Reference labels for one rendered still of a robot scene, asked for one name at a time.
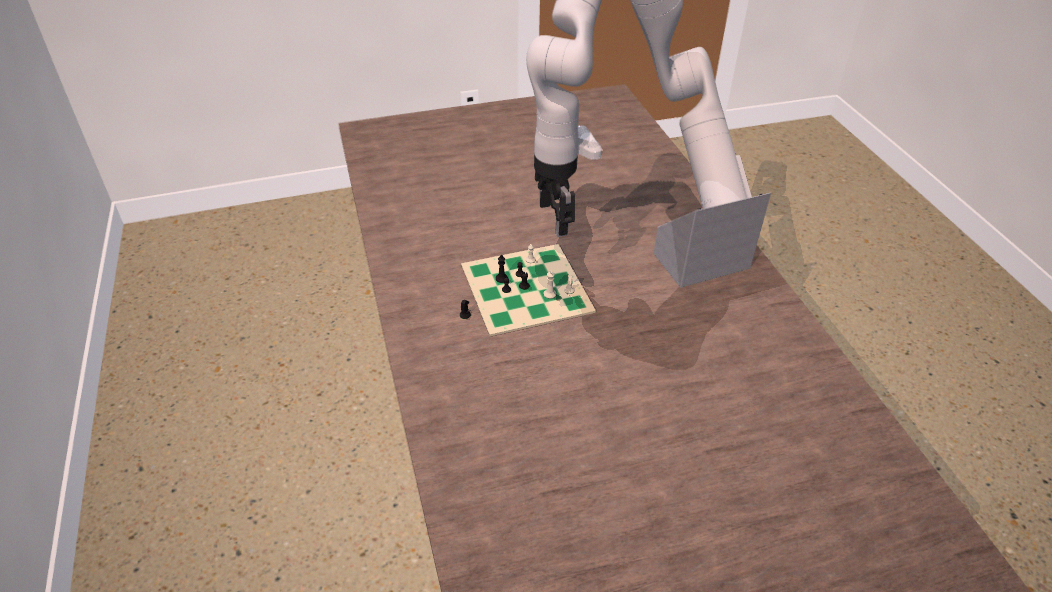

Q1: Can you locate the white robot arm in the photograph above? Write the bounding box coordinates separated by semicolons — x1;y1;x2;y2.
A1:
526;0;752;208

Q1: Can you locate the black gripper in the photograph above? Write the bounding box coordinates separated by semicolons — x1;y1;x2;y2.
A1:
534;154;576;237

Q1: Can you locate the green and cream chessboard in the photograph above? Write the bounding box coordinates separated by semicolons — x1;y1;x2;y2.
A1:
461;244;596;336

